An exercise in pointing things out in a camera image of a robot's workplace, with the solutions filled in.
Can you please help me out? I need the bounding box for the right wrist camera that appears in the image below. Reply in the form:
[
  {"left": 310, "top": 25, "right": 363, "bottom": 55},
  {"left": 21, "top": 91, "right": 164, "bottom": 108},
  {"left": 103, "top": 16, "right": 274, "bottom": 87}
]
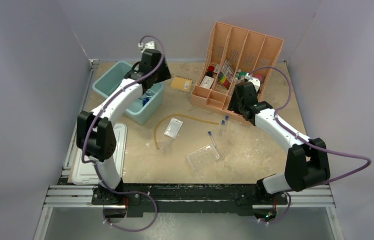
[{"left": 244, "top": 73, "right": 261, "bottom": 93}]

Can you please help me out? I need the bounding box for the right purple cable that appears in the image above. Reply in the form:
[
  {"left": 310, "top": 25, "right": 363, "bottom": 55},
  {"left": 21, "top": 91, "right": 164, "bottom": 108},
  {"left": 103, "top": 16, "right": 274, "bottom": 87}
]
[{"left": 248, "top": 66, "right": 372, "bottom": 227}]

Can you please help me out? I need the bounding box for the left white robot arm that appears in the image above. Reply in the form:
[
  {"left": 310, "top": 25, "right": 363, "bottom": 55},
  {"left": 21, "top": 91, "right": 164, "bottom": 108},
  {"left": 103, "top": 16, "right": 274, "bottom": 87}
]
[{"left": 76, "top": 48, "right": 171, "bottom": 205}]

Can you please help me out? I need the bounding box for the yellow spiral notepad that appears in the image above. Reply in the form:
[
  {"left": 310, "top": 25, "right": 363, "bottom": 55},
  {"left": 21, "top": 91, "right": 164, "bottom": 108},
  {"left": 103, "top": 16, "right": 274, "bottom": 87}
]
[{"left": 170, "top": 75, "right": 192, "bottom": 92}]

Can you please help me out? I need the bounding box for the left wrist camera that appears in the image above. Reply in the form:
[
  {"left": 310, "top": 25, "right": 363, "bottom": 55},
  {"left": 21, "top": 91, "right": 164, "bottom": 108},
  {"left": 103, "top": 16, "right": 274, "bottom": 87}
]
[{"left": 138, "top": 40, "right": 156, "bottom": 52}]

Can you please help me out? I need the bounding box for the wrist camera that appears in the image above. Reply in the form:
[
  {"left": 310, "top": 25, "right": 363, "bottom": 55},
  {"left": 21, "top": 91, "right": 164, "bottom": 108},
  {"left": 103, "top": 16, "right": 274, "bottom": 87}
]
[
  {"left": 244, "top": 73, "right": 261, "bottom": 93},
  {"left": 138, "top": 40, "right": 156, "bottom": 52}
]

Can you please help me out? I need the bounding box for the amber rubber tube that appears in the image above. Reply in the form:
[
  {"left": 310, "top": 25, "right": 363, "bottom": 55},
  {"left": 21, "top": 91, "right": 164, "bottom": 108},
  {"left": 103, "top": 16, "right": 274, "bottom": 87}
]
[{"left": 153, "top": 113, "right": 219, "bottom": 149}]

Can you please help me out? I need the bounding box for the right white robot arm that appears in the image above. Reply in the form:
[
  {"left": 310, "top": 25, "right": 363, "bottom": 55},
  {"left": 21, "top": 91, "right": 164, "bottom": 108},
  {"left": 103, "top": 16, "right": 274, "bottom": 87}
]
[{"left": 228, "top": 81, "right": 330, "bottom": 204}]

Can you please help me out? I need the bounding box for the teal plastic bin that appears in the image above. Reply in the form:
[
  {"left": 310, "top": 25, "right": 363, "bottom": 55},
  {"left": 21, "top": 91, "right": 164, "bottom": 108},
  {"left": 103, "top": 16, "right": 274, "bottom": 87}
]
[{"left": 91, "top": 61, "right": 164, "bottom": 125}]

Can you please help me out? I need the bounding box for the white bin lid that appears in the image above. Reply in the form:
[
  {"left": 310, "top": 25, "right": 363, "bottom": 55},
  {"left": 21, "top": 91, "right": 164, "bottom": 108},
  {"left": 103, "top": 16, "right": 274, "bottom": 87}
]
[{"left": 71, "top": 123, "right": 127, "bottom": 185}]

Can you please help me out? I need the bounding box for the clear plastic well plate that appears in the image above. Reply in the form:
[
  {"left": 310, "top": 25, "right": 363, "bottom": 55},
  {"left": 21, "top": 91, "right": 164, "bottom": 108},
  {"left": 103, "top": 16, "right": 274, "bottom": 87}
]
[{"left": 186, "top": 144, "right": 220, "bottom": 172}]

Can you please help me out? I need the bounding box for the purple cable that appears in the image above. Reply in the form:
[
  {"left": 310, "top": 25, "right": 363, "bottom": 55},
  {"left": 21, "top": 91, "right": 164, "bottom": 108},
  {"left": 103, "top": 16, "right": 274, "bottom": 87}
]
[
  {"left": 80, "top": 35, "right": 166, "bottom": 233},
  {"left": 248, "top": 66, "right": 372, "bottom": 227}
]

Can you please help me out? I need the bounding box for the peach plastic desk organizer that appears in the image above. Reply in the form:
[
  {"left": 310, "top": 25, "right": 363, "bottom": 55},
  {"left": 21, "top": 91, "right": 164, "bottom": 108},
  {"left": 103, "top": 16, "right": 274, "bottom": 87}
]
[{"left": 191, "top": 22, "right": 283, "bottom": 121}]

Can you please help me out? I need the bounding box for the white zip pouch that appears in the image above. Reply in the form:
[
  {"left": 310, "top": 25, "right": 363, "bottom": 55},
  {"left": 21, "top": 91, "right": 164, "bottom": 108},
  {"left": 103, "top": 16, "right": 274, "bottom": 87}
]
[{"left": 164, "top": 117, "right": 183, "bottom": 139}]

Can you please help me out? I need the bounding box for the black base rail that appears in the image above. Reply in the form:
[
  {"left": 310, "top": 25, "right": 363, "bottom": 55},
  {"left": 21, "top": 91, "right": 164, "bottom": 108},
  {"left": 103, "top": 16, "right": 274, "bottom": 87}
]
[{"left": 42, "top": 181, "right": 336, "bottom": 219}]

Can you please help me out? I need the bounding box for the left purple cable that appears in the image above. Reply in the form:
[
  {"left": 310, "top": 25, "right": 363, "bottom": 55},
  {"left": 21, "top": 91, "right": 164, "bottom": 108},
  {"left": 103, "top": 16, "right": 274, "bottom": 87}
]
[{"left": 80, "top": 35, "right": 166, "bottom": 233}]

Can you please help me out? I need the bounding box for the clear plastic funnel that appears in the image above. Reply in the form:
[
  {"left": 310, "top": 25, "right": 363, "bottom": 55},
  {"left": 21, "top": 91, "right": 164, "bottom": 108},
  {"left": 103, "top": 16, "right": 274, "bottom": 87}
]
[{"left": 159, "top": 138, "right": 174, "bottom": 153}]

